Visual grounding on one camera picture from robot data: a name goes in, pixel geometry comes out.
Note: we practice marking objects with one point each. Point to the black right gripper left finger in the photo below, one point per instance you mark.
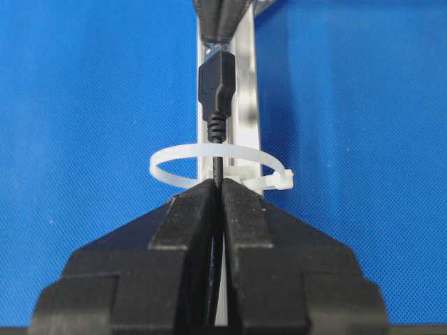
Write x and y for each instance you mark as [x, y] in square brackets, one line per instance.
[149, 276]

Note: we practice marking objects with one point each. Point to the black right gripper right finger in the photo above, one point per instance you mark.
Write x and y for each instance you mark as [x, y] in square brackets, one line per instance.
[286, 277]

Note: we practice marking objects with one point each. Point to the white zip tie loop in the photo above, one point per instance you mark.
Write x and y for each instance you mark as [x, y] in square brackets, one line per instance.
[280, 179]

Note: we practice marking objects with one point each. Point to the aluminium extrusion frame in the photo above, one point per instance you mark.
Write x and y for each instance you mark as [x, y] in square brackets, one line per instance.
[243, 127]

